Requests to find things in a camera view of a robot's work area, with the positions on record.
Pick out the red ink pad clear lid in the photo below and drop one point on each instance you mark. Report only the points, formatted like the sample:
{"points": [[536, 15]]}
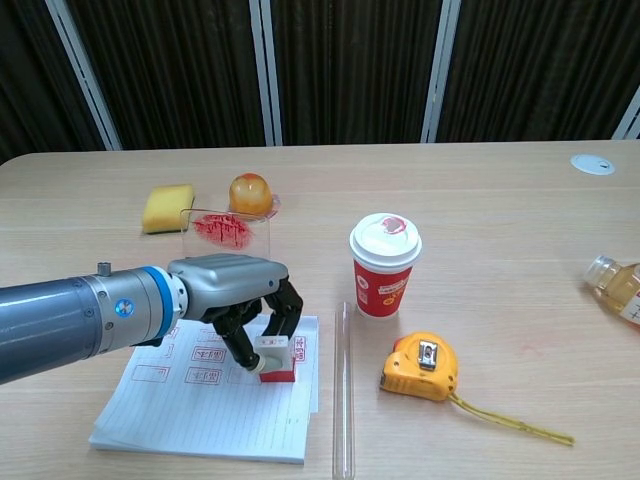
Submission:
{"points": [[220, 230]]}

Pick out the white and red stamp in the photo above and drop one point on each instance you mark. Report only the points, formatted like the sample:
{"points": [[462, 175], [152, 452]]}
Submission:
{"points": [[277, 372]]}

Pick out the clear glass tube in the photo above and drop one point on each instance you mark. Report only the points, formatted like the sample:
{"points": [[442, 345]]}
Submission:
{"points": [[344, 390]]}

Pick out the lined white paper notepad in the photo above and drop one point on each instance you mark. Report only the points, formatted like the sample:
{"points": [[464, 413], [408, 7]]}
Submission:
{"points": [[200, 420]]}

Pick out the red paper cup white lid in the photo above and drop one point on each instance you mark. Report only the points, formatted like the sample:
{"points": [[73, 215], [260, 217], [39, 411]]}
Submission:
{"points": [[382, 285]]}

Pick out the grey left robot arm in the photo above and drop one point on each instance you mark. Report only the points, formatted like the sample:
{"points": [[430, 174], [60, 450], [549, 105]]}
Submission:
{"points": [[55, 320]]}

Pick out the yellow sponge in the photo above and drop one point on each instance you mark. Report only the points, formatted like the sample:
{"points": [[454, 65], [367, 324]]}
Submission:
{"points": [[167, 209]]}

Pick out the white round table grommet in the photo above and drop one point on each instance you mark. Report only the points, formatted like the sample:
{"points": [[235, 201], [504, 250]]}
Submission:
{"points": [[592, 164]]}

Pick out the tea bottle with label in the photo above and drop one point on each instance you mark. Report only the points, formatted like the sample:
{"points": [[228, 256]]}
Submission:
{"points": [[620, 290]]}

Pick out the white partition frame post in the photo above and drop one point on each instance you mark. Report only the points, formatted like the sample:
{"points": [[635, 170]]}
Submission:
{"points": [[629, 117], [440, 75], [267, 75], [85, 75]]}

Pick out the grey black left robot hand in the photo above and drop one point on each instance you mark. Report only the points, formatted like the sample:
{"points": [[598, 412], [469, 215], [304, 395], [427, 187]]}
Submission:
{"points": [[230, 282]]}

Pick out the yellow tape measure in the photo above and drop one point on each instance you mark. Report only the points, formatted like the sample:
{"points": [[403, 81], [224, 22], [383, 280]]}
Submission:
{"points": [[420, 372]]}

